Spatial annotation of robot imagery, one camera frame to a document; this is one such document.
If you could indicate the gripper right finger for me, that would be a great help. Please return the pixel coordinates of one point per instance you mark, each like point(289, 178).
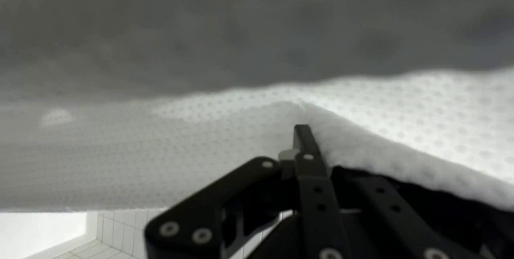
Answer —
point(385, 206)

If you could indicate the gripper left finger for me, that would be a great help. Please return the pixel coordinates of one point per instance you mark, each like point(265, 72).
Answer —
point(317, 194)

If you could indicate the white shower curtain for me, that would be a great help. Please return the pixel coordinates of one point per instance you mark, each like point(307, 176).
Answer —
point(160, 90)

